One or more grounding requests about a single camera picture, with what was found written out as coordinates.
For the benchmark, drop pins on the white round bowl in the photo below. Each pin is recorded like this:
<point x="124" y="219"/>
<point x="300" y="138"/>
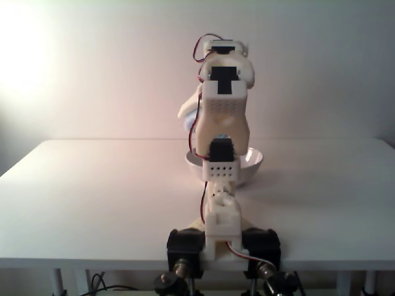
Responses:
<point x="253" y="163"/>

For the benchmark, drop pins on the black table clamp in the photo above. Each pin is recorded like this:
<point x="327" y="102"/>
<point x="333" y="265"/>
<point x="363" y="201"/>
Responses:
<point x="185" y="243"/>
<point x="262" y="243"/>

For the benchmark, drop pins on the white table leg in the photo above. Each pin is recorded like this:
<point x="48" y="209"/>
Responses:
<point x="344" y="283"/>
<point x="82" y="282"/>
<point x="58" y="280"/>
<point x="369" y="282"/>

